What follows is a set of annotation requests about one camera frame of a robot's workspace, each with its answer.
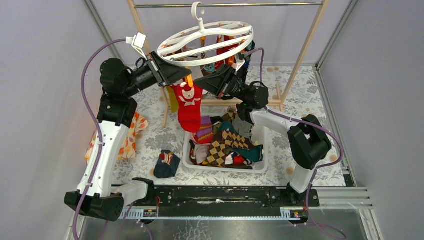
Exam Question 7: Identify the teal sock in bin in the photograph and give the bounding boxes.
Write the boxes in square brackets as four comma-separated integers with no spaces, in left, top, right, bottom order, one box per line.
[233,145,264,163]

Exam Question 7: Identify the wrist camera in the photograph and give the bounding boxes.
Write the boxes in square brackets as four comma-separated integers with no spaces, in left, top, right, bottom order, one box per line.
[231,52,246,72]
[125,32,147,60]

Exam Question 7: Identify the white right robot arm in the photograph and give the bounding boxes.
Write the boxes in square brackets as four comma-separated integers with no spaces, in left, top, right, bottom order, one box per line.
[193,64,332,206]

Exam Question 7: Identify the white round clip hanger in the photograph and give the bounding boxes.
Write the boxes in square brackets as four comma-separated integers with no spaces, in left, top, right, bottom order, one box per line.
[156,1,254,67]

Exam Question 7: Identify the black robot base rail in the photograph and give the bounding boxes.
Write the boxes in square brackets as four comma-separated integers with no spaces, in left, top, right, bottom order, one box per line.
[134,185,320,208]

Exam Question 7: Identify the orange floral cloth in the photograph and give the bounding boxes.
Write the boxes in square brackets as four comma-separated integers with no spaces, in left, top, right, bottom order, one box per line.
[85,111,149,162]

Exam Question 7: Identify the white sock bin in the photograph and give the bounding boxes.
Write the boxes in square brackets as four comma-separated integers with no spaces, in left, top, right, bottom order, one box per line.
[181,113,269,174]

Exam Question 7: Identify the argyle brown yellow sock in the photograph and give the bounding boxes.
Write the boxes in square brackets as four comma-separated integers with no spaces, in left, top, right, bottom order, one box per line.
[201,130,256,168]

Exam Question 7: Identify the black hanging sock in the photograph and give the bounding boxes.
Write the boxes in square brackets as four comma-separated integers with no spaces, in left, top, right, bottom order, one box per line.
[237,41,256,83]

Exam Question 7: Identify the wooden clothes rack frame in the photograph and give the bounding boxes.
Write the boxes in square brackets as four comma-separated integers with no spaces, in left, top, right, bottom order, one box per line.
[127,0,329,110]

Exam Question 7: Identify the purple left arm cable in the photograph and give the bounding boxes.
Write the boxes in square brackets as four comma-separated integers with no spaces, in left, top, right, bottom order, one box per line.
[72,39,128,240]

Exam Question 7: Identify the red hanging sock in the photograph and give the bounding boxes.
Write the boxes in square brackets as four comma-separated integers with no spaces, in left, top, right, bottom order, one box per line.
[214,35,240,70]

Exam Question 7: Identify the purple striped sock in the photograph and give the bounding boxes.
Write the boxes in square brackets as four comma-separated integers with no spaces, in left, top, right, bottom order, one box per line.
[194,115,214,145]

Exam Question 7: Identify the yellow orange clothes peg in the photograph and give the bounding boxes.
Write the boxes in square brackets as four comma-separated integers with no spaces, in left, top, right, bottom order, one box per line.
[181,74,194,88]

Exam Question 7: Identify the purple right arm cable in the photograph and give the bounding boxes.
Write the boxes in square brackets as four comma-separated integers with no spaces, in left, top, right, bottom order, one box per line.
[243,47,348,240]

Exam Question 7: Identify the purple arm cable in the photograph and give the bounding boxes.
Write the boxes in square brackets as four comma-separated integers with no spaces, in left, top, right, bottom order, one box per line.
[243,47,348,240]
[72,39,128,240]

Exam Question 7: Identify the red cat sock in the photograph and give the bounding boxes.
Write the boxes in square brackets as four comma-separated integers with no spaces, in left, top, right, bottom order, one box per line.
[171,84,203,133]

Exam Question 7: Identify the navy blue sock bundle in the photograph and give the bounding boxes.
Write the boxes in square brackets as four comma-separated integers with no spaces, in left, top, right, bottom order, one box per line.
[153,149,181,179]

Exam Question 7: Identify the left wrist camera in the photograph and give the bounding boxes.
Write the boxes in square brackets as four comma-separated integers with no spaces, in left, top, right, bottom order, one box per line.
[125,32,147,60]

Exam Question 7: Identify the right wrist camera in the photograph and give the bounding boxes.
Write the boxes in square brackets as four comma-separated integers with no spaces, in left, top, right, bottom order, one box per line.
[231,52,246,72]

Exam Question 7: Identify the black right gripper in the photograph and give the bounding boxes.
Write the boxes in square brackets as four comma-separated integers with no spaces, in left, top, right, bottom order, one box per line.
[193,64,249,103]

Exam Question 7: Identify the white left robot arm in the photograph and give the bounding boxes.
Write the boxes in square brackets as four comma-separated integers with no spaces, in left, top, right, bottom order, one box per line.
[64,52,192,222]

